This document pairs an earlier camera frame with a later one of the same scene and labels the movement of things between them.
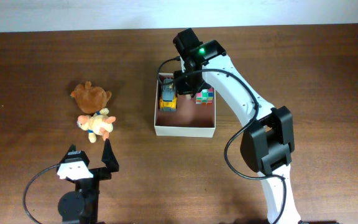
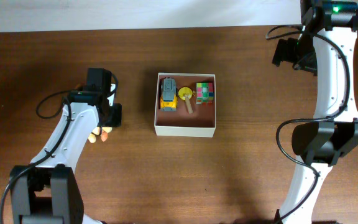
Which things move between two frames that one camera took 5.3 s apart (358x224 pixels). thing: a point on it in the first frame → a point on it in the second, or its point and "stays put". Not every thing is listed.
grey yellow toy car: x=168 y=99 stays put
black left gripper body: x=92 y=185 → x=114 y=117
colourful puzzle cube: x=206 y=96 stays put
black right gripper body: x=186 y=84 → x=299 y=53
